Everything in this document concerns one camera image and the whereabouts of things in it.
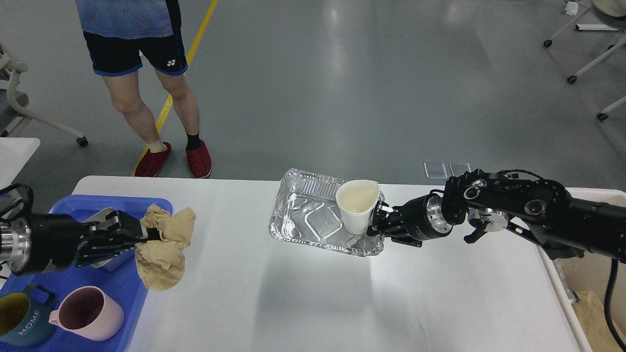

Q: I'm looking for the clear floor plate left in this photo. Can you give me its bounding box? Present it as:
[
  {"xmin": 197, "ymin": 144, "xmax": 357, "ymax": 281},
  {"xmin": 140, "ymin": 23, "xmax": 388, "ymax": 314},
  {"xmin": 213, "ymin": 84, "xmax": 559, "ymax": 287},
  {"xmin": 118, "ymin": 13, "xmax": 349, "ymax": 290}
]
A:
[{"xmin": 423, "ymin": 162, "xmax": 448, "ymax": 179}]

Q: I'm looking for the white plastic bin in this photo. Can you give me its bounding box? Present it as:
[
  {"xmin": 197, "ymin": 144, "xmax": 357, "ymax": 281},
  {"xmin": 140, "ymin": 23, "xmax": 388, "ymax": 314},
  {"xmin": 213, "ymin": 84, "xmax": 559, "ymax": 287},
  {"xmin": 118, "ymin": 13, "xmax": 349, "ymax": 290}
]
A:
[{"xmin": 538, "ymin": 187, "xmax": 626, "ymax": 352}]

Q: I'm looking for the pink plastic mug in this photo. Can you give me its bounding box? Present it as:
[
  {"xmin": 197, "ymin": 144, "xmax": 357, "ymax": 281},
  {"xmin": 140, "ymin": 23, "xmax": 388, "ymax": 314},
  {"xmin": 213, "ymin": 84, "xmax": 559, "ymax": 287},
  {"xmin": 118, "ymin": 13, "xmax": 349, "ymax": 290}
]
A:
[{"xmin": 48, "ymin": 286, "xmax": 125, "ymax": 341}]

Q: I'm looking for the white rolling stand left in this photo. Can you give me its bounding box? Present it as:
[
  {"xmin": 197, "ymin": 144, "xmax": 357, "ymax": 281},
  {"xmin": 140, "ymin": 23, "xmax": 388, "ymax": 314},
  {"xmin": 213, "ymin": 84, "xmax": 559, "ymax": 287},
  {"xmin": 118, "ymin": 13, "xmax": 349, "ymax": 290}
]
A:
[{"xmin": 0, "ymin": 43, "xmax": 89, "ymax": 148}]

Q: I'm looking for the white wheeled chair base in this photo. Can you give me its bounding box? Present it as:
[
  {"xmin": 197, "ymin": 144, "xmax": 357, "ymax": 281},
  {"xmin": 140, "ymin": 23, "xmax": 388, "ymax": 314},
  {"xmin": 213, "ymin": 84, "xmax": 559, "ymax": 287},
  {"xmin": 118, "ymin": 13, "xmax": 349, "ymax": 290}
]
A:
[{"xmin": 543, "ymin": 0, "xmax": 626, "ymax": 121}]

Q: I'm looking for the white paper cup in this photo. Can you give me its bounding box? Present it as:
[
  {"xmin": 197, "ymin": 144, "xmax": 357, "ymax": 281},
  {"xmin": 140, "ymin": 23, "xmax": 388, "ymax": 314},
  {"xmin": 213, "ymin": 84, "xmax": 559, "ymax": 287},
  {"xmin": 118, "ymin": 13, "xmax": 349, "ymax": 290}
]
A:
[{"xmin": 335, "ymin": 179, "xmax": 380, "ymax": 235}]

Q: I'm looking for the aluminium foil tray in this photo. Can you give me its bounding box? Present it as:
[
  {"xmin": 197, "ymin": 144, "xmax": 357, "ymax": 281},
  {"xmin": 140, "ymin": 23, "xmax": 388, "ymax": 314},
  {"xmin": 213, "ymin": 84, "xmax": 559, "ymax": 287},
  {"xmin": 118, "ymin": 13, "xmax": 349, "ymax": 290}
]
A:
[{"xmin": 268, "ymin": 169, "xmax": 384, "ymax": 258}]

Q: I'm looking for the person in blue shirt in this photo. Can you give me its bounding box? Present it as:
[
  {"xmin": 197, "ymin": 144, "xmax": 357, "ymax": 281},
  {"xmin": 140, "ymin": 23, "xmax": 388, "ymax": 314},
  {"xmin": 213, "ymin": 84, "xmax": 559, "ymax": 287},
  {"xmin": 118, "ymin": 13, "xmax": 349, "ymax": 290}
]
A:
[{"xmin": 75, "ymin": 0, "xmax": 212, "ymax": 178}]

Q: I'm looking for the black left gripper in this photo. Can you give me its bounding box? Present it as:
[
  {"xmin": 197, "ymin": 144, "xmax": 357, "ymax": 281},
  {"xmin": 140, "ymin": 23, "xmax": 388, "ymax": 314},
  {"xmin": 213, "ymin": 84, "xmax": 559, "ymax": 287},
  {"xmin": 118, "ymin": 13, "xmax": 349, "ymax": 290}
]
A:
[{"xmin": 1, "ymin": 209, "xmax": 162, "ymax": 276}]

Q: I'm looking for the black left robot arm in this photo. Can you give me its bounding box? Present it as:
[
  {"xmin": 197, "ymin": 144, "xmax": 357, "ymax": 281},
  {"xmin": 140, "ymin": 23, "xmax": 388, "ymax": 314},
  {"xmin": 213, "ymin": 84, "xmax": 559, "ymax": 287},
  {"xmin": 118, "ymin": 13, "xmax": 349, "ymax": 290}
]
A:
[{"xmin": 1, "ymin": 183, "xmax": 162, "ymax": 276}]

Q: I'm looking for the clear floor plate right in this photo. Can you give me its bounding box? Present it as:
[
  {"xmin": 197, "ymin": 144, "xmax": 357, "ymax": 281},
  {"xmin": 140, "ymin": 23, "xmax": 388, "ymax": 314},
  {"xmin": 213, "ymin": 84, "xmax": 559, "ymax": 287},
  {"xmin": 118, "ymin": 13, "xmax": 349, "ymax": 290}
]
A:
[{"xmin": 448, "ymin": 162, "xmax": 472, "ymax": 177}]

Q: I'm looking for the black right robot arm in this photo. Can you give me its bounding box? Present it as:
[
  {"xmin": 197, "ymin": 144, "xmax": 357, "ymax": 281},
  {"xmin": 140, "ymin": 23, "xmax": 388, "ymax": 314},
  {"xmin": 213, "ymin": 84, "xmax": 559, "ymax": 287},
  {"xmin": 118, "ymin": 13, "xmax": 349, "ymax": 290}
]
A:
[{"xmin": 366, "ymin": 169, "xmax": 626, "ymax": 263}]

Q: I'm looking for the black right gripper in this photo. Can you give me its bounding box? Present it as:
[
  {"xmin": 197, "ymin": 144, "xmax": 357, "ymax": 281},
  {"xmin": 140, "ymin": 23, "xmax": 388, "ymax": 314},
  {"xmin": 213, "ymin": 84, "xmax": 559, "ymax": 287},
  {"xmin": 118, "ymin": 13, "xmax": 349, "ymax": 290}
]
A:
[{"xmin": 366, "ymin": 193, "xmax": 452, "ymax": 247}]

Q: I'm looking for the clear floor plate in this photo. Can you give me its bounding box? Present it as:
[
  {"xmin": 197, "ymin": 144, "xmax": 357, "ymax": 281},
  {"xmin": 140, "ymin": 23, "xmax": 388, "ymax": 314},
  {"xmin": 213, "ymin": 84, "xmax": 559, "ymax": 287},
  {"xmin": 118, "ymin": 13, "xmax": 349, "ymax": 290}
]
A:
[
  {"xmin": 423, "ymin": 162, "xmax": 448, "ymax": 179},
  {"xmin": 448, "ymin": 162, "xmax": 472, "ymax": 177}
]

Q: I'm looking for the square stainless steel container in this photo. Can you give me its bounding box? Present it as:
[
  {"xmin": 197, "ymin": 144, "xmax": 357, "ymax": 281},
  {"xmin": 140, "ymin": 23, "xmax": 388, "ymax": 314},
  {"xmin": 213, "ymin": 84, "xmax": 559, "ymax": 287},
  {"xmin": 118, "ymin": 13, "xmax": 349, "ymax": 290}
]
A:
[{"xmin": 83, "ymin": 207, "xmax": 135, "ymax": 272}]

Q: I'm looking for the brown paper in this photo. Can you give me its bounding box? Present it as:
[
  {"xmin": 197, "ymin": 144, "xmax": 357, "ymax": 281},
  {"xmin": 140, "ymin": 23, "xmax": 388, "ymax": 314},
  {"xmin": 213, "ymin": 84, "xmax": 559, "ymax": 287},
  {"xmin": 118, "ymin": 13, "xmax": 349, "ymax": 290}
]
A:
[{"xmin": 135, "ymin": 203, "xmax": 196, "ymax": 291}]

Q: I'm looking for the blue home mug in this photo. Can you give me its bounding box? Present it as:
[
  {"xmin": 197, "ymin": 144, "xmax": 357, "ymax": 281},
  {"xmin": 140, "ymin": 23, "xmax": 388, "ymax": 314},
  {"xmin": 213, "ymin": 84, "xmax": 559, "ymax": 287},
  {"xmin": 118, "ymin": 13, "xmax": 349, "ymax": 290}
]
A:
[{"xmin": 0, "ymin": 283, "xmax": 56, "ymax": 348}]

